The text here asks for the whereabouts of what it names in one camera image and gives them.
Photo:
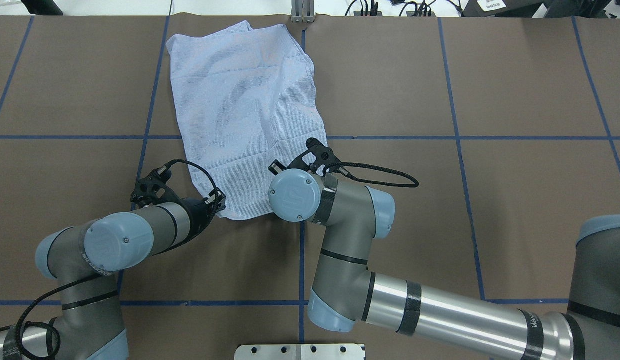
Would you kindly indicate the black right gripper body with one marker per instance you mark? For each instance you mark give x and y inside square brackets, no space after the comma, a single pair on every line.
[276,167]

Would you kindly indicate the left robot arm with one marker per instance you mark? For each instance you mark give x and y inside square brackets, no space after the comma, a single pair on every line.
[82,318]

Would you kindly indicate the grey aluminium frame post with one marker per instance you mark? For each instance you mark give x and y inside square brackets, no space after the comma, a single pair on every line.
[302,11]

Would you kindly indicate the grey USB hub right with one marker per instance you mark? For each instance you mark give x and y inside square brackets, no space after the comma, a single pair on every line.
[418,9]

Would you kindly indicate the light blue striped shirt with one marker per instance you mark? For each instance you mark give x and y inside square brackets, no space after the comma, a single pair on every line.
[244,97]

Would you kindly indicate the grey usb hub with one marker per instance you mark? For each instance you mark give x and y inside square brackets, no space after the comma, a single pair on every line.
[368,8]
[418,9]

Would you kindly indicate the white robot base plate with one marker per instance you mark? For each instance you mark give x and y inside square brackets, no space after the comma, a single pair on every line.
[318,351]

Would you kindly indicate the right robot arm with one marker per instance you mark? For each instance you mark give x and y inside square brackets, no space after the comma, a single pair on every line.
[507,248]

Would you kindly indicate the black box with label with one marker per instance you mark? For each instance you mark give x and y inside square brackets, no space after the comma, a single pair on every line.
[501,8]

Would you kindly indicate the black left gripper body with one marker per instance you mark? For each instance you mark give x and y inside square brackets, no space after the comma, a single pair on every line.
[196,215]

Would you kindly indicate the grey USB hub left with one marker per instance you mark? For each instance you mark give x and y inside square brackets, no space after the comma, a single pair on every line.
[368,8]

